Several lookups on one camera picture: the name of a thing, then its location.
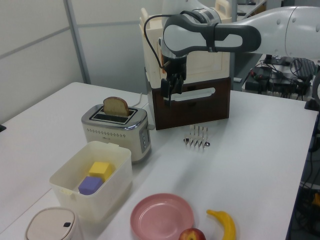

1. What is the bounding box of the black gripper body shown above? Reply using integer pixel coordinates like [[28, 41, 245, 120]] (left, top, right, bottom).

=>
[[161, 53, 188, 81]]

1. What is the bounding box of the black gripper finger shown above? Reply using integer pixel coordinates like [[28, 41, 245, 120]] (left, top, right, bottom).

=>
[[172, 74, 186, 94], [160, 77, 174, 106]]

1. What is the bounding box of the cream and chrome toaster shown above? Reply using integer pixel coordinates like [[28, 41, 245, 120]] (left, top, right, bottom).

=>
[[81, 103, 156, 165]]

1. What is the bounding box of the cream storage cabinet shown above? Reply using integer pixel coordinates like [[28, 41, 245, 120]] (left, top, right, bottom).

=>
[[138, 0, 232, 91]]

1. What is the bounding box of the toast bread slice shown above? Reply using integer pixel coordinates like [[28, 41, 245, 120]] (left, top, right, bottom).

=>
[[102, 96, 130, 117]]

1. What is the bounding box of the metal toast rack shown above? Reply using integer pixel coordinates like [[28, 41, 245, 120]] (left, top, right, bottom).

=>
[[184, 124, 210, 152]]

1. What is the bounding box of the pile of black electronics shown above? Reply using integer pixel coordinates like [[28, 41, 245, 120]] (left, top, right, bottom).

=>
[[244, 56, 313, 100]]

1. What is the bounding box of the yellow block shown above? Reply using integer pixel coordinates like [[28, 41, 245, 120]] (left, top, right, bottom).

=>
[[88, 161, 115, 181]]

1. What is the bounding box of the cream plastic open container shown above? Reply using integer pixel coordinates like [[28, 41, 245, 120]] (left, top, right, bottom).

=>
[[49, 140, 133, 221]]

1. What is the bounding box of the purple block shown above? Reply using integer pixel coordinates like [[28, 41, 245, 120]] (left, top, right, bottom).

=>
[[78, 176, 103, 196]]

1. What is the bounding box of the black keyboard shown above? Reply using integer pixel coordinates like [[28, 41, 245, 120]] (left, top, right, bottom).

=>
[[291, 57, 316, 81]]

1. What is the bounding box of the pink plate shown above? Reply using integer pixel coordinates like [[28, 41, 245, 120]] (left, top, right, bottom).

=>
[[129, 193, 195, 240]]

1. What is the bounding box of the red apple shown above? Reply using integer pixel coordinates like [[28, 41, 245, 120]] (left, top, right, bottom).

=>
[[178, 227, 207, 240]]

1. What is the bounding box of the yellow banana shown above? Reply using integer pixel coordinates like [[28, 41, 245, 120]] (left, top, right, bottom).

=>
[[206, 209, 237, 240]]

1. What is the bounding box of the small cream trash can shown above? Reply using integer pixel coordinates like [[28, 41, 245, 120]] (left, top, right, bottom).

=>
[[24, 206, 85, 240]]

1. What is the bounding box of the white toaster power cord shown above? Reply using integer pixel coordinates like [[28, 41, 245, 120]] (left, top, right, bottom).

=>
[[129, 92, 143, 108]]

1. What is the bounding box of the black cable strap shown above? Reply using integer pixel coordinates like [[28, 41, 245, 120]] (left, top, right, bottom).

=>
[[206, 22, 220, 53]]

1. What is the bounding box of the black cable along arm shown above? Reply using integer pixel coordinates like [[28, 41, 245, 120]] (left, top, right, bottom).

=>
[[143, 9, 218, 69]]

